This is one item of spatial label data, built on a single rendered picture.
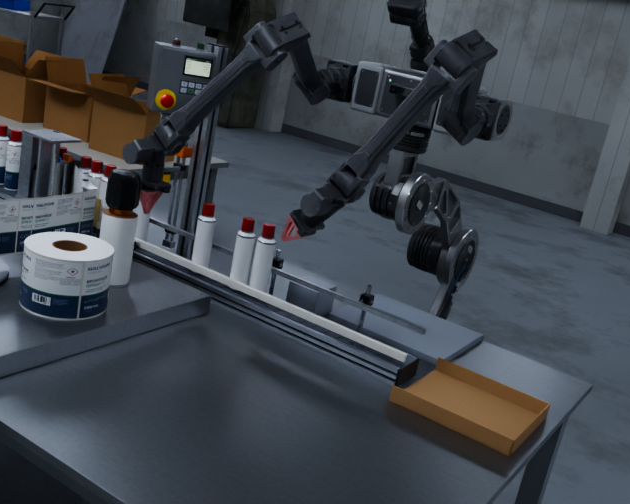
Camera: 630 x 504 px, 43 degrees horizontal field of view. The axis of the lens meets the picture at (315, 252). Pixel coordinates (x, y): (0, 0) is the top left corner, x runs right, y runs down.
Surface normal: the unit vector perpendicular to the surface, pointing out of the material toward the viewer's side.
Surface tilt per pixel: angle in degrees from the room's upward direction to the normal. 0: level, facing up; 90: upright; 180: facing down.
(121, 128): 90
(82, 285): 90
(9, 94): 90
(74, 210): 90
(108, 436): 0
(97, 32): 75
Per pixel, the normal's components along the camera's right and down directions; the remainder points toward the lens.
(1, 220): 0.76, 0.33
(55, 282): 0.00, 0.29
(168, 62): 0.36, 0.34
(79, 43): -0.47, -0.11
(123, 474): 0.19, -0.94
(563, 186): -0.54, 0.14
